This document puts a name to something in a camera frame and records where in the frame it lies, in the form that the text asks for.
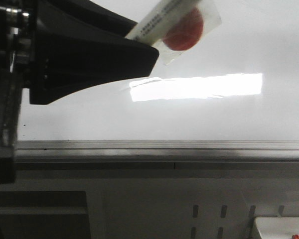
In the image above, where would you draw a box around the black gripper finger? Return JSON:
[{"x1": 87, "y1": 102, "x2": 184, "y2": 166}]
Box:
[{"x1": 29, "y1": 0, "x2": 159, "y2": 105}]

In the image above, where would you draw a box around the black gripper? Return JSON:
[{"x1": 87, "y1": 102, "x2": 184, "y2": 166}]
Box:
[{"x1": 0, "y1": 0, "x2": 37, "y2": 184}]

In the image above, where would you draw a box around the white whiteboard marker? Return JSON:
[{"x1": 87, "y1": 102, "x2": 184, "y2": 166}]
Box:
[{"x1": 124, "y1": 0, "x2": 199, "y2": 48}]

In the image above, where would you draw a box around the red round magnet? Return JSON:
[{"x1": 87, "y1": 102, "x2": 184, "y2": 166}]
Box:
[{"x1": 162, "y1": 7, "x2": 204, "y2": 51}]

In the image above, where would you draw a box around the dark grey cabinet block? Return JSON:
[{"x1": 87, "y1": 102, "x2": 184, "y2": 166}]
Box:
[{"x1": 0, "y1": 191, "x2": 91, "y2": 239}]

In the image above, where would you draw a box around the white perforated metal panel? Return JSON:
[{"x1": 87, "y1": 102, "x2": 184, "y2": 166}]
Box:
[{"x1": 86, "y1": 178, "x2": 299, "y2": 239}]

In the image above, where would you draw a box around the white box with red part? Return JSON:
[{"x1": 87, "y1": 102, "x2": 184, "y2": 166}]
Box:
[{"x1": 251, "y1": 217, "x2": 299, "y2": 239}]

